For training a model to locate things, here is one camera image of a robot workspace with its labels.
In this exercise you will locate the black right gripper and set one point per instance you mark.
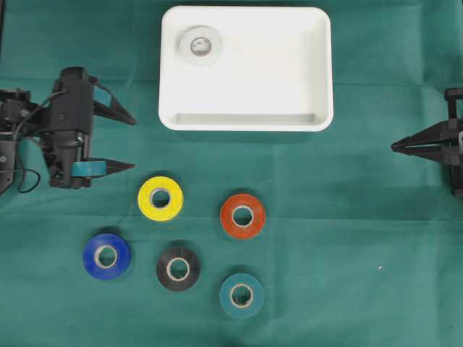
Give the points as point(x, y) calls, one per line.
point(434, 135)

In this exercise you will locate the red tape roll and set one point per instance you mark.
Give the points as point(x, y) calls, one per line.
point(243, 216)

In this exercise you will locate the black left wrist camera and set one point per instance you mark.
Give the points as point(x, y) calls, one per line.
point(71, 120)

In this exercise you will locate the black tape roll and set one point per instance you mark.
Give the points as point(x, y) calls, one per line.
point(178, 269)

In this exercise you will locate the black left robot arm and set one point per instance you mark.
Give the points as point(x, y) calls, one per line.
point(21, 120)

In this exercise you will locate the green table cloth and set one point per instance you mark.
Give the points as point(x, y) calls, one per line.
point(361, 246)

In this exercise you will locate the blue tape roll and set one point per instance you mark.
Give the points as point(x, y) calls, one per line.
point(106, 256)

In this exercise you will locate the white plastic tray case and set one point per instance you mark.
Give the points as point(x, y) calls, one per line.
point(274, 73)

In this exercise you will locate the teal tape roll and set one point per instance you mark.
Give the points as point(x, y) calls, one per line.
point(241, 296)

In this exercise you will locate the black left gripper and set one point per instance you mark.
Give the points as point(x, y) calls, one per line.
point(105, 105)

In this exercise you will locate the yellow tape roll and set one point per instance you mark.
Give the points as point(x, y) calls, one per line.
point(160, 198)

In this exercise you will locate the white tape roll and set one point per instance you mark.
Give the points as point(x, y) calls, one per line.
point(201, 46)

